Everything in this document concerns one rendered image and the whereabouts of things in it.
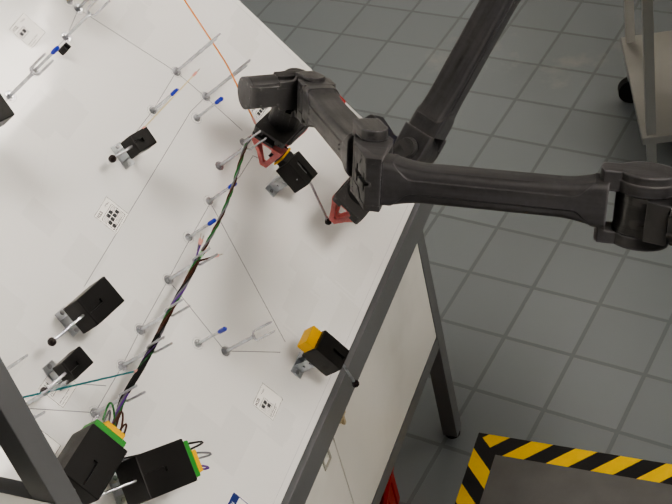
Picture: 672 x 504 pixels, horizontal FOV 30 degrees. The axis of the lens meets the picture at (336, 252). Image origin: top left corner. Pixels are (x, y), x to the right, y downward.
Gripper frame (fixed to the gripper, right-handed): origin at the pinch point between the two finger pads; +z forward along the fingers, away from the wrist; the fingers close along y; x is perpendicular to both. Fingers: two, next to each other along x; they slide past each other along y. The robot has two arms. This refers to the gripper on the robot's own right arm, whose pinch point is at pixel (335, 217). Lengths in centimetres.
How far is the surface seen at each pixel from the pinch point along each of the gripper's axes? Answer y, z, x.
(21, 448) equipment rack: 98, -39, -14
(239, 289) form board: 23.5, 6.3, -4.4
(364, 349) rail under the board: 8.7, 11.9, 21.7
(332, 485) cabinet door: 24, 30, 36
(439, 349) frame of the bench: -39, 48, 44
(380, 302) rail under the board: -1.6, 10.2, 18.5
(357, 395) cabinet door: 7.4, 25.1, 28.6
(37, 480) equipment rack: 97, -34, -10
